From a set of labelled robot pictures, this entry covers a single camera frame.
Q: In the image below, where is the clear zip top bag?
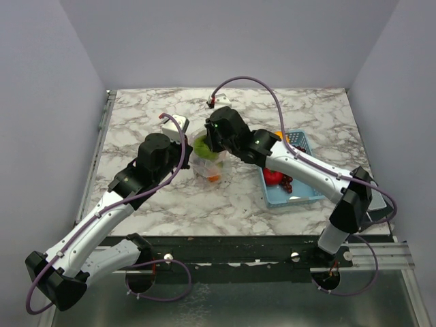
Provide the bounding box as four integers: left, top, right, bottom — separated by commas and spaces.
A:
189, 130, 231, 183

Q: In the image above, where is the dark red grapes bunch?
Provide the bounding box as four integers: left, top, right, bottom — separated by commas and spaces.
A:
279, 145, 307, 194

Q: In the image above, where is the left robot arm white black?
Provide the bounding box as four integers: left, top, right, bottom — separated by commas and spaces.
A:
25, 133, 192, 311

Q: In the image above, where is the red tomato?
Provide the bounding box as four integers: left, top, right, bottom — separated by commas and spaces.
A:
262, 168, 283, 187

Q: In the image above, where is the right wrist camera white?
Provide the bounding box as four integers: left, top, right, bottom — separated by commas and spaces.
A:
206, 93, 232, 109

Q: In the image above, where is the green cabbage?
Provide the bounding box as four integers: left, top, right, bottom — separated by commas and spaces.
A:
193, 134, 219, 161

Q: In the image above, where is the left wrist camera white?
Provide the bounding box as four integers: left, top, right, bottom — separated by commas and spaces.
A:
159, 114, 189, 143

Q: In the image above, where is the black mounting rail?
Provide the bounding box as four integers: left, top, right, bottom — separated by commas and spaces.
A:
124, 236, 352, 283

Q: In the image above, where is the green orange mango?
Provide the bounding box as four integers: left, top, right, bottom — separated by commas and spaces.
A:
206, 161, 223, 183

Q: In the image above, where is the yellow bell pepper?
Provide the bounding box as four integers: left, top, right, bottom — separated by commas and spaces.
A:
275, 131, 290, 142

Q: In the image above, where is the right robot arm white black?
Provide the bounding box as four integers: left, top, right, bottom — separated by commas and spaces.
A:
205, 107, 372, 266

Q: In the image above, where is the light blue plastic basket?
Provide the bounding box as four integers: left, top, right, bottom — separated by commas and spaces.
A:
258, 129, 324, 208

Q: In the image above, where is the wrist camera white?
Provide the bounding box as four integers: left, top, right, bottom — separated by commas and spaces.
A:
159, 114, 189, 143
206, 93, 232, 109

